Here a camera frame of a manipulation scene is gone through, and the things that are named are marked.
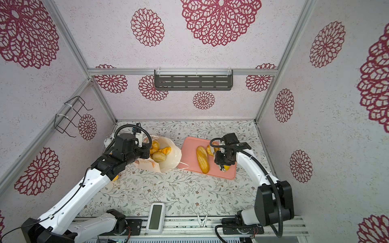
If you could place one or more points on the dark grey wall shelf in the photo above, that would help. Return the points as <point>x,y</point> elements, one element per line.
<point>193,80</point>

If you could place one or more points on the black wire wall rack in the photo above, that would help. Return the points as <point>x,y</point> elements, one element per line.
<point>62,121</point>

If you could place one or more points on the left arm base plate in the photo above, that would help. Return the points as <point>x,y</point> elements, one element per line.
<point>132,227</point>

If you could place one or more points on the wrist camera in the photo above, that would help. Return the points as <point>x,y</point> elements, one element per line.
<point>131,136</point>
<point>230,139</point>

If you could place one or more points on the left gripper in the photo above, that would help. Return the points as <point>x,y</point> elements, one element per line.
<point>144,146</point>

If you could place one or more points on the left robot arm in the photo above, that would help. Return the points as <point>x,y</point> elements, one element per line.
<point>55,225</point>

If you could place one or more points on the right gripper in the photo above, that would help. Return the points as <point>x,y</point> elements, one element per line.
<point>218,159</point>

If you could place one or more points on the yellow orange striped fake bread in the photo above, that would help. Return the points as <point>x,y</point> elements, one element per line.
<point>166,150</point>

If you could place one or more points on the pink plastic tray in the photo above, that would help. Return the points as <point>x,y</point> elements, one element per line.
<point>189,160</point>

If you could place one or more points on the small round fake bread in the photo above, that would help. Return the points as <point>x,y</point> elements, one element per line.
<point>159,157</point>

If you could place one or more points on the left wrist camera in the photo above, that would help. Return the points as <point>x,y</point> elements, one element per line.
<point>131,136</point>

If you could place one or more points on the white plastic clip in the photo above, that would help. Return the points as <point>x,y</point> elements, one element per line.
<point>202,221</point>

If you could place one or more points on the white alarm clock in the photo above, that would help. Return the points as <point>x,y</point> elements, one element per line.
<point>108,141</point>

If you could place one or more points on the white digital timer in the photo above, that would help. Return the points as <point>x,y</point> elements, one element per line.
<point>156,219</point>

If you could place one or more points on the long baguette fake bread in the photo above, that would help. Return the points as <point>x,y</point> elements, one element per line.
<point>202,157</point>

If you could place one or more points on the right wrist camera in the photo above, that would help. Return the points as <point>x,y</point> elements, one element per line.
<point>230,139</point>

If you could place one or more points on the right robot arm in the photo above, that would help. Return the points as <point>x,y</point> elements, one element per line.
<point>274,199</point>

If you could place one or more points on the printed paper bag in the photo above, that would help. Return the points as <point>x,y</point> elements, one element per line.
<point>170,164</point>

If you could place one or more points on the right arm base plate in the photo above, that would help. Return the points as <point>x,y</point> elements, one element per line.
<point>234,226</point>

